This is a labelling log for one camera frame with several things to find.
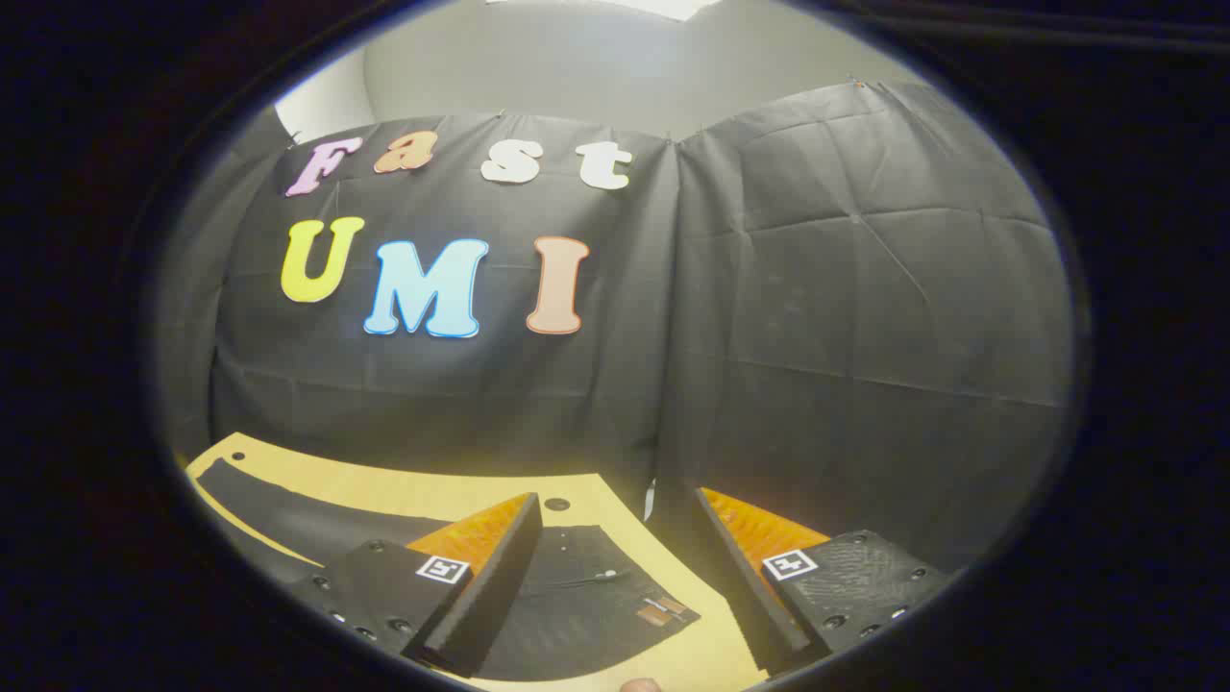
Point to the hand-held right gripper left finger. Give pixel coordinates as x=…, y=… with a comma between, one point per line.
x=490, y=601

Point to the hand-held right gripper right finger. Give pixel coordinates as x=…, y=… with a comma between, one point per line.
x=745, y=586

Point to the dark jeans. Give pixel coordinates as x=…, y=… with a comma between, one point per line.
x=567, y=615

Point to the small white paper tag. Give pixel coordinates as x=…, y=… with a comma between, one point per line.
x=650, y=498

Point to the black backdrop cloth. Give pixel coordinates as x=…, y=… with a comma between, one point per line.
x=817, y=336

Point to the ceiling light panel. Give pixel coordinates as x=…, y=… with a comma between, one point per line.
x=663, y=8

